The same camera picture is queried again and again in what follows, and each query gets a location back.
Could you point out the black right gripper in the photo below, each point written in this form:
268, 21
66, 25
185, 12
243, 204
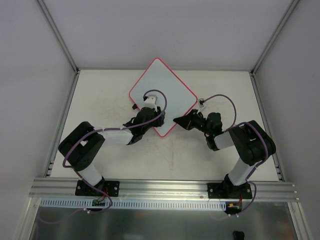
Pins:
195, 120

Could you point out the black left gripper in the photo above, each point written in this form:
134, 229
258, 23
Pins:
155, 116

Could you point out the pink framed whiteboard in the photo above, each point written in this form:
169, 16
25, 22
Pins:
159, 80

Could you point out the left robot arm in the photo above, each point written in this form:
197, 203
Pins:
81, 146

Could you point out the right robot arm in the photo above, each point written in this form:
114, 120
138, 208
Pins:
251, 142

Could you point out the black object at bottom edge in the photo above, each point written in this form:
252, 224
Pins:
239, 235

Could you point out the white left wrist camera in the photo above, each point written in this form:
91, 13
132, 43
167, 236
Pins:
150, 101

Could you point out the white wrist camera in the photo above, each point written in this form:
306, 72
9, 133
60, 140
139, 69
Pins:
150, 101
201, 104

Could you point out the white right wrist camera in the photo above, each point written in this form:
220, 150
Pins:
201, 104

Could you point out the aluminium mounting rail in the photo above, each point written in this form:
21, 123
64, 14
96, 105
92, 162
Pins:
180, 190

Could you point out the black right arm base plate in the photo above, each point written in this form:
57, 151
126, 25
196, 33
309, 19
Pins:
219, 191

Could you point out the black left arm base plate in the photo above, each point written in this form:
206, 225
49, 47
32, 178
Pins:
112, 187

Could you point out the left aluminium frame post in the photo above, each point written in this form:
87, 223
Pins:
55, 30

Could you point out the aluminium frame post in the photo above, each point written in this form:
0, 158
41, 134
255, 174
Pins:
55, 30
275, 34

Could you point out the white slotted cable duct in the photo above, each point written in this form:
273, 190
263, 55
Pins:
90, 203

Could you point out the right aluminium frame post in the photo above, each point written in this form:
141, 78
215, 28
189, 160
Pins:
275, 34

